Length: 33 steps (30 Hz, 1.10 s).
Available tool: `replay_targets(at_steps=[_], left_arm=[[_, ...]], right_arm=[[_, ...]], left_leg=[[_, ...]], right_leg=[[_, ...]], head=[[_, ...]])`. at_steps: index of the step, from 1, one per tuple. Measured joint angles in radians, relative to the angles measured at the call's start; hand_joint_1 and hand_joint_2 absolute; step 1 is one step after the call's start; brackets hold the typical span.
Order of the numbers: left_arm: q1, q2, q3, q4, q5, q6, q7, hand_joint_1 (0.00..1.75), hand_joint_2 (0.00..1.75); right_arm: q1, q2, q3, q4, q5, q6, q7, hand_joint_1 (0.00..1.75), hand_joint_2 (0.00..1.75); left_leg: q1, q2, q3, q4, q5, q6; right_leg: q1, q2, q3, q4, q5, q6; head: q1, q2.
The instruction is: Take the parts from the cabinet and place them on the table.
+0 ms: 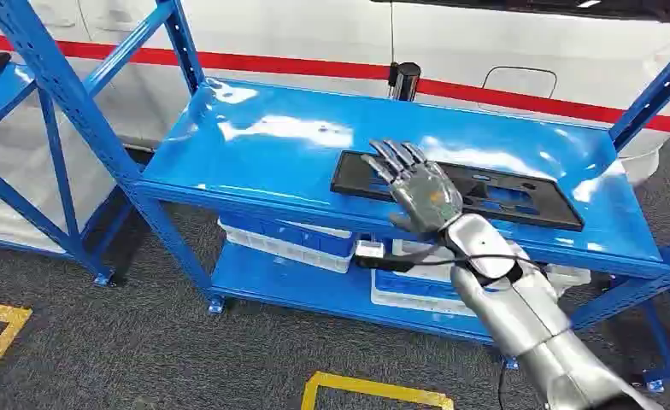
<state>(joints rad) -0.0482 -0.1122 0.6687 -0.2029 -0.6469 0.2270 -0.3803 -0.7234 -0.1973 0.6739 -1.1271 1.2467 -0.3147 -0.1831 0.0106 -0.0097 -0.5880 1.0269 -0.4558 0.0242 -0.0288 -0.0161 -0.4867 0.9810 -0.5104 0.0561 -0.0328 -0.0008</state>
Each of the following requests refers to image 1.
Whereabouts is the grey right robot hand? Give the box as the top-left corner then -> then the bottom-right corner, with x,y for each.
361,139 -> 465,237

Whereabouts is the black plastic plate frame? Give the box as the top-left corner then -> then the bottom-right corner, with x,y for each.
329,149 -> 585,233

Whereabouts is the white crate with blue parts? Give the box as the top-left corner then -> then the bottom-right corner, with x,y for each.
218,214 -> 357,275
369,239 -> 592,319

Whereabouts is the large blue metal rack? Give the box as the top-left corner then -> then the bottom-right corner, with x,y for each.
0,0 -> 670,395

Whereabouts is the red barrier belt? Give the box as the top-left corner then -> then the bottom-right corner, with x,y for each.
0,32 -> 670,138

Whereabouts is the small blue metal rack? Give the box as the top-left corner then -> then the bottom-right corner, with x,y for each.
0,53 -> 115,287

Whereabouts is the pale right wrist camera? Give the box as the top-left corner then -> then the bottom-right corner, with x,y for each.
355,239 -> 421,274

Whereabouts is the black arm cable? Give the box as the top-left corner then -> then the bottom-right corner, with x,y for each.
363,248 -> 547,279

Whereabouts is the black stanchion post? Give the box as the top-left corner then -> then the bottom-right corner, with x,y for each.
387,61 -> 423,103

